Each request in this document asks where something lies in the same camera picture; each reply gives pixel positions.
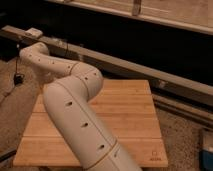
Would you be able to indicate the long wooden beam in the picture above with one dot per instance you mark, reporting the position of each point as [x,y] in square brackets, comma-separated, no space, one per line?
[189,89]

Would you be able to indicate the blue box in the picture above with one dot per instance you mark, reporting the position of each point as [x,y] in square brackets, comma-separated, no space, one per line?
[206,151]

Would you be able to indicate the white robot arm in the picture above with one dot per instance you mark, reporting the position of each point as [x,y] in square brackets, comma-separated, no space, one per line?
[66,102]

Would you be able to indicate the small white box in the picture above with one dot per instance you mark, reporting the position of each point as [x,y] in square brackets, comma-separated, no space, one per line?
[34,32]

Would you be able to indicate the wooden shelf edge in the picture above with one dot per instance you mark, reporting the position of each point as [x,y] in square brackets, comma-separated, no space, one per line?
[193,15]

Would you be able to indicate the wooden bamboo board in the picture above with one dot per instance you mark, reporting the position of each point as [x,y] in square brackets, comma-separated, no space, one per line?
[125,106]

